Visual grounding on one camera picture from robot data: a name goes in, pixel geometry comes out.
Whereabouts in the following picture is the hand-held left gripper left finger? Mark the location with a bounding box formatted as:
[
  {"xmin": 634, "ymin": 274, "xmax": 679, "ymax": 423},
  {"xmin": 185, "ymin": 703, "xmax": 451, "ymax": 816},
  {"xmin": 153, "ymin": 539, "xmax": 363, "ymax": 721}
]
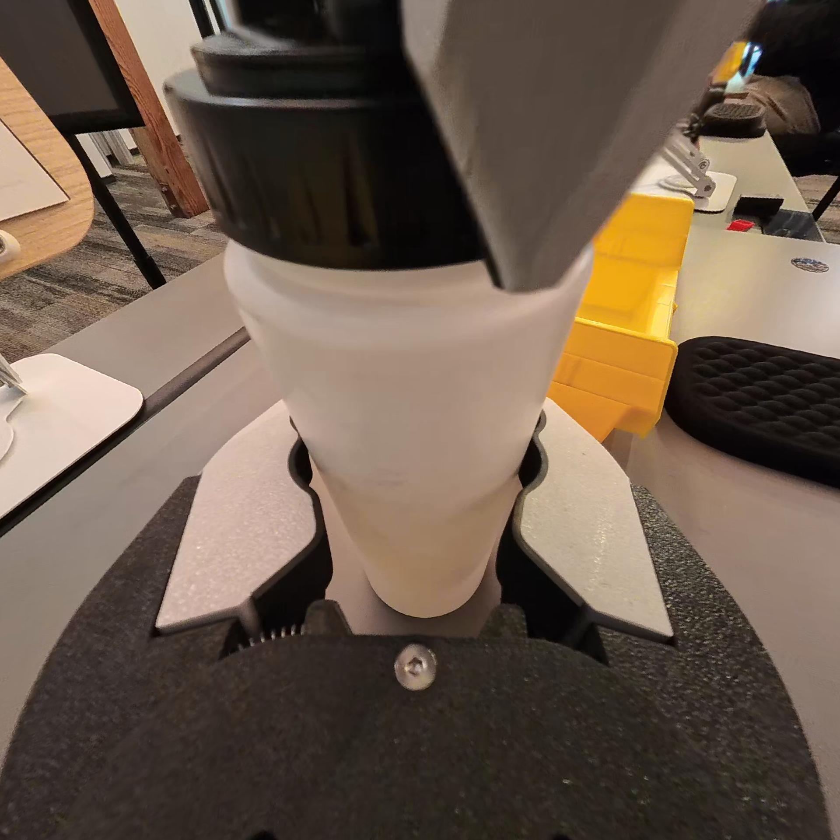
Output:
[{"xmin": 155, "ymin": 402, "xmax": 329, "ymax": 636}]

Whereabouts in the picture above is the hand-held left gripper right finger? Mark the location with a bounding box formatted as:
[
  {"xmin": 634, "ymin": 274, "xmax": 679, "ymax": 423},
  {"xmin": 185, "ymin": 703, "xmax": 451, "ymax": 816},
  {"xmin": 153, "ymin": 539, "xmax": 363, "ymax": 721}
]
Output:
[{"xmin": 497, "ymin": 399, "xmax": 676, "ymax": 644}]

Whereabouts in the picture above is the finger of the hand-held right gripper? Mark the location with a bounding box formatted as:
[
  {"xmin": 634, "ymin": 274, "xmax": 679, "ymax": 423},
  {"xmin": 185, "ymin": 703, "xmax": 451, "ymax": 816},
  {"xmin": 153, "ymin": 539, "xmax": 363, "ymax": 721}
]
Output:
[{"xmin": 400, "ymin": 0, "xmax": 765, "ymax": 294}]

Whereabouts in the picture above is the yellow plastic bin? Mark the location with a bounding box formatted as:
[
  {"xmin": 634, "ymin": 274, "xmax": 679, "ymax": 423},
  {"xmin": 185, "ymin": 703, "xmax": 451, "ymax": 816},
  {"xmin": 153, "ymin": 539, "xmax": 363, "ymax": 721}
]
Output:
[
  {"xmin": 546, "ymin": 190, "xmax": 695, "ymax": 437},
  {"xmin": 714, "ymin": 39, "xmax": 765, "ymax": 89}
]

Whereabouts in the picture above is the white plastic bottle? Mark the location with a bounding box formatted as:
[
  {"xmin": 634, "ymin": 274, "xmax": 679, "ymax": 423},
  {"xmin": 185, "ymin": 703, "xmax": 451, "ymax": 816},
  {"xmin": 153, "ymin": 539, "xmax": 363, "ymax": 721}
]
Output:
[{"xmin": 223, "ymin": 236, "xmax": 595, "ymax": 619}]

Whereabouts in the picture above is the black bottle lid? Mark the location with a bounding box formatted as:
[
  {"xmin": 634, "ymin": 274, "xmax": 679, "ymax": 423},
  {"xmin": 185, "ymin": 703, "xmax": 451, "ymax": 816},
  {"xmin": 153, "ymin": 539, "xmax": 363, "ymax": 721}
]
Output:
[{"xmin": 163, "ymin": 0, "xmax": 490, "ymax": 270}]

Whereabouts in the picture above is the small black box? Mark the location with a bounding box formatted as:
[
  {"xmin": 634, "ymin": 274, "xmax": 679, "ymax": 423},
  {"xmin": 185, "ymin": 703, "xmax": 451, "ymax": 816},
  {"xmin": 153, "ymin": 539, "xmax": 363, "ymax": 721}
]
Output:
[{"xmin": 731, "ymin": 196, "xmax": 785, "ymax": 231}]

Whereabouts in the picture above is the wooden instruction sheet board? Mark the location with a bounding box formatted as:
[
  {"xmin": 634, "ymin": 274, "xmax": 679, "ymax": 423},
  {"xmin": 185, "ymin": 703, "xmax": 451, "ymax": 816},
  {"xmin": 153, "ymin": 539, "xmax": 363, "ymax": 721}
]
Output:
[{"xmin": 0, "ymin": 56, "xmax": 96, "ymax": 280}]

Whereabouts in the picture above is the brown wooden leg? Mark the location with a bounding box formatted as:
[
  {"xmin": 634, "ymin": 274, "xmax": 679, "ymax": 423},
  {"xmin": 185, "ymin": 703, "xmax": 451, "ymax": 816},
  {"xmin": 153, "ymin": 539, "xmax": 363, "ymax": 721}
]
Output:
[{"xmin": 88, "ymin": 0, "xmax": 211, "ymax": 221}]

